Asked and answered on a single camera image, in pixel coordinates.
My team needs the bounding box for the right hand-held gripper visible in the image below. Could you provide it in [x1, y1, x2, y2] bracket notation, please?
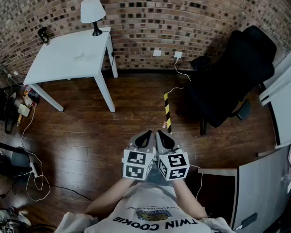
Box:
[156, 130, 190, 181]

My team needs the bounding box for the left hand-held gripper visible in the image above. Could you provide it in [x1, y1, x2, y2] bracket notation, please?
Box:
[122, 130, 157, 181]

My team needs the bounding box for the person's left forearm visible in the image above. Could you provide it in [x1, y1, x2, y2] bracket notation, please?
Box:
[84, 177, 138, 216]

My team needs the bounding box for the person's right forearm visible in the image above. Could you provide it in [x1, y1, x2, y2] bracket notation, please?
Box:
[172, 178, 209, 219]

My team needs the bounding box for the yellow black striped tape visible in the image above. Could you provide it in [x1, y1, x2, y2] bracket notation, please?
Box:
[163, 92, 172, 134]

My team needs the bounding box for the person's white printed t-shirt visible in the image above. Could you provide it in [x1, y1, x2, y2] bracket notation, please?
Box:
[55, 182, 236, 233]

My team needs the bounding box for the black office chair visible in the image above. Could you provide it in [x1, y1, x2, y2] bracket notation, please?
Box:
[176, 25, 277, 136]

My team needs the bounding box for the grey desk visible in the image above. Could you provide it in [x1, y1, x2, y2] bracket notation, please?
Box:
[197, 139, 291, 233]

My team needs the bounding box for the white square table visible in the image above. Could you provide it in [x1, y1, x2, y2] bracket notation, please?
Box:
[23, 27, 119, 113]

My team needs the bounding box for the black phone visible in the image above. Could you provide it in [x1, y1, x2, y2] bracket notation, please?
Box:
[241, 212, 258, 228]

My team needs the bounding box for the pile of snack packets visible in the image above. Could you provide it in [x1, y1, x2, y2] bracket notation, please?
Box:
[21, 85, 39, 109]

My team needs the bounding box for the white box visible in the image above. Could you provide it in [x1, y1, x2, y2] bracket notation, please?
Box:
[17, 103, 31, 117]

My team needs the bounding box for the white door panel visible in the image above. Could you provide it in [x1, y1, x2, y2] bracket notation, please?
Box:
[258, 39, 291, 146]

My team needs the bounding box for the white table lamp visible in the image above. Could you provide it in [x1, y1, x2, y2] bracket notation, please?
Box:
[80, 0, 107, 37]

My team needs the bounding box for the black patterned tumbler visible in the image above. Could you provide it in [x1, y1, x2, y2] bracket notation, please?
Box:
[37, 27, 51, 46]

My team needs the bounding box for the thin white cable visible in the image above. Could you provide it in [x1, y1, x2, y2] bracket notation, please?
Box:
[189, 164, 204, 201]

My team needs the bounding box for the white charger cable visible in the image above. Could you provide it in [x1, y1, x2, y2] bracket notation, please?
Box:
[168, 57, 192, 95]

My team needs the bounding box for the black floor cable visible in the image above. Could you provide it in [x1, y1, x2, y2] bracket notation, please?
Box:
[0, 180, 95, 201]

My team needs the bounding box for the white power strip with cables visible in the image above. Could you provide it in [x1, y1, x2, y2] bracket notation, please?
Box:
[13, 107, 51, 202]

